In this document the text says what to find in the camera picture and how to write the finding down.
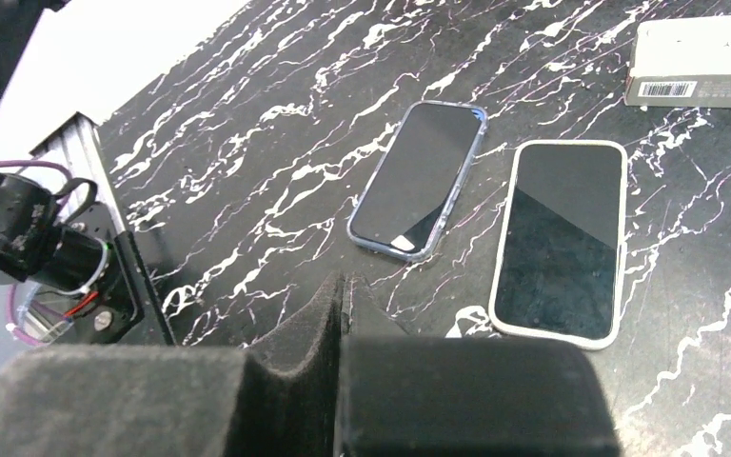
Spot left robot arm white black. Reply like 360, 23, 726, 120
0, 1, 173, 345

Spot white box with barcode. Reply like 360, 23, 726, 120
624, 15, 731, 109

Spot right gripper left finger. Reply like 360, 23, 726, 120
0, 273, 345, 456

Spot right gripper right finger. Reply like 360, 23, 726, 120
335, 274, 622, 456

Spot phone in white case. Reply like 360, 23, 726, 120
487, 140, 628, 350

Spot phone in clear blue case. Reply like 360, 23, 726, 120
346, 100, 487, 262

